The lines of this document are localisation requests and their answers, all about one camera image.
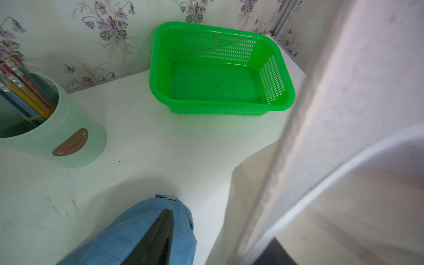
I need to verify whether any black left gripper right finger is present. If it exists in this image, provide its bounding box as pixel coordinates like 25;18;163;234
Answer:
253;238;297;265

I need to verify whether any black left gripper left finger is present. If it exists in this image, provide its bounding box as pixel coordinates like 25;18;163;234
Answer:
122;209;174;265

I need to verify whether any light blue baseball cap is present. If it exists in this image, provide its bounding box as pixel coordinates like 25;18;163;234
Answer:
60;194;197;265

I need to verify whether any beige baseball cap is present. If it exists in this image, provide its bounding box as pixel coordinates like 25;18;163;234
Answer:
206;1;424;265

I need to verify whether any mint green pencil cup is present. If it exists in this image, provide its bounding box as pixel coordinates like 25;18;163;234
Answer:
1;74;107;167

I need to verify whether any green plastic basket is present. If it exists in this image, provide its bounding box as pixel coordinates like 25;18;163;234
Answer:
149;22;296;116

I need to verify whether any bundle of coloured pencils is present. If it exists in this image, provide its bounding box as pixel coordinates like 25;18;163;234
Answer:
1;55;56;127

